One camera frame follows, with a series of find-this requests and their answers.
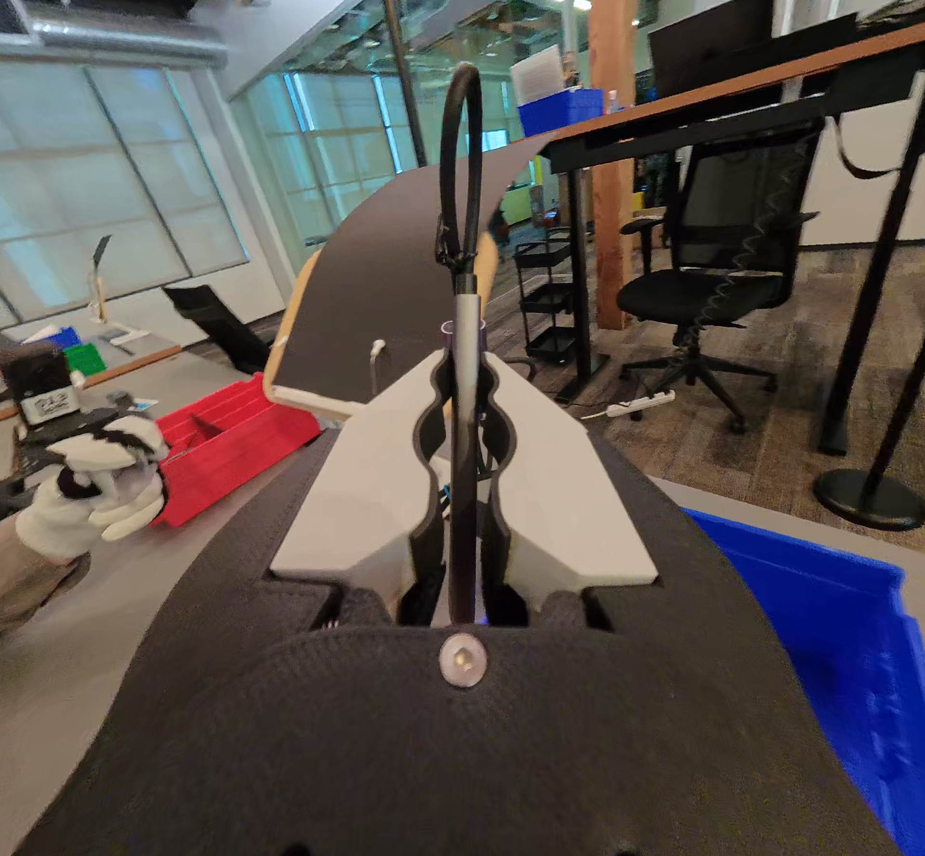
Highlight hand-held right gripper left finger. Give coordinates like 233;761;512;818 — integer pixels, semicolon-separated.
269;347;454;624

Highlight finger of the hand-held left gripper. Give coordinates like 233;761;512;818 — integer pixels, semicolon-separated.
105;414;172;461
45;433;142;473

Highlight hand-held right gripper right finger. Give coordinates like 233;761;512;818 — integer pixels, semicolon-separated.
477;350;661;622

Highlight red plastic bin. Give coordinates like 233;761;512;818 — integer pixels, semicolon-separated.
153;372;322;528

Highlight grey usb hub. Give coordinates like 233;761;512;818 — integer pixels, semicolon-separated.
434;63;487;627

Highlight blue plastic bin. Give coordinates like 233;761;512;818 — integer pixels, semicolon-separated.
683;508;925;856

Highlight person's left forearm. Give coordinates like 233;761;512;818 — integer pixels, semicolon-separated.
0;509;91;633

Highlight person's left hand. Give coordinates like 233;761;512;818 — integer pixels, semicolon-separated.
14;464;169;562

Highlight grey laptop stand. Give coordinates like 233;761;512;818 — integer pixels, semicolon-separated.
87;235;151;347

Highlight white power strip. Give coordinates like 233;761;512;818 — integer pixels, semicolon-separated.
606;390;676;418

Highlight black rolling cart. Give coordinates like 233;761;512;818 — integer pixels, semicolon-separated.
513;238;581;366

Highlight wooden board with black panel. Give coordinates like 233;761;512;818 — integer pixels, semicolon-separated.
262;133;561;423

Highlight black round pole base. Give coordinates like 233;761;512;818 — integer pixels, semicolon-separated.
813;469;925;532

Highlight black mesh office chair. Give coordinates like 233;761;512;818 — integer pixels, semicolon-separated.
618;132;822;435

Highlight silver ceiling ducts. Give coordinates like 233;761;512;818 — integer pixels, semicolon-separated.
0;0;554;69

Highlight wooden pillar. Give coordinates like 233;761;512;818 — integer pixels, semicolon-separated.
587;0;640;331

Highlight air vent grille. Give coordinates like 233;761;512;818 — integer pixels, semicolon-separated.
0;0;40;45

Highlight blue storage crate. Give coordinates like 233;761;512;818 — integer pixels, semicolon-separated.
517;89;605;138

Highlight black desk with wooden edge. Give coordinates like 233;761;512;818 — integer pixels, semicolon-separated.
538;21;925;456

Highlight white stacked trays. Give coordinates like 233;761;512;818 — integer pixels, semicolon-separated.
509;45;565;105

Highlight black desk monitor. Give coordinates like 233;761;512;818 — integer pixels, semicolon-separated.
648;0;778;100

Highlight black coiled cable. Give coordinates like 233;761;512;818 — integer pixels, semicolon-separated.
690;141;806;340

